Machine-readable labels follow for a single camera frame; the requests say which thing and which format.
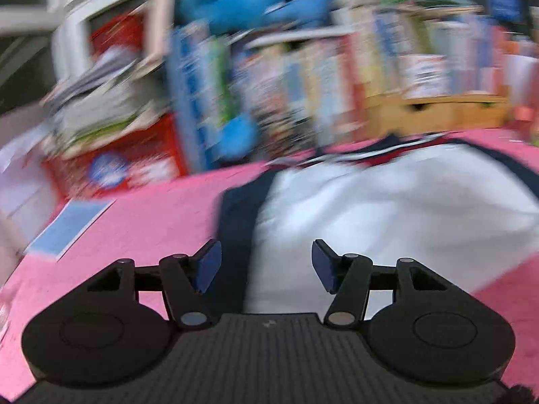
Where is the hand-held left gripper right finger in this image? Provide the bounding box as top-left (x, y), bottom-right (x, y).
top-left (311, 239), bottom-right (449, 329)

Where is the pile of papers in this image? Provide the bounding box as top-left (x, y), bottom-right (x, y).
top-left (42, 46), bottom-right (169, 152)

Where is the white printed box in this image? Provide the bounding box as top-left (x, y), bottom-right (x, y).
top-left (400, 55), bottom-right (449, 97)

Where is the pink blanket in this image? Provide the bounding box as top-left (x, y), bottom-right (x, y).
top-left (0, 128), bottom-right (539, 400)

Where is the red printed box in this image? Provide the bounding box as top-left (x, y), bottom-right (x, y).
top-left (42, 113), bottom-right (188, 198)

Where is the row of colourful books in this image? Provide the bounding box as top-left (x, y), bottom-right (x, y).
top-left (168, 8), bottom-right (506, 169)

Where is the wooden bookshelf with drawers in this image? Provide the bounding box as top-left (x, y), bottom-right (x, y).
top-left (362, 4), bottom-right (512, 135)

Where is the blue booklet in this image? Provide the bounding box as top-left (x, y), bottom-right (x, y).
top-left (25, 199), bottom-right (116, 260)

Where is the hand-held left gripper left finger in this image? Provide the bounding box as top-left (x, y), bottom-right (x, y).
top-left (86, 239), bottom-right (223, 331)

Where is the white window frame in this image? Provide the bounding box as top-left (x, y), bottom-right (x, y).
top-left (0, 0), bottom-right (178, 85)

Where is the navy and white jacket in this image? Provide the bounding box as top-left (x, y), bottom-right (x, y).
top-left (217, 132), bottom-right (539, 316)

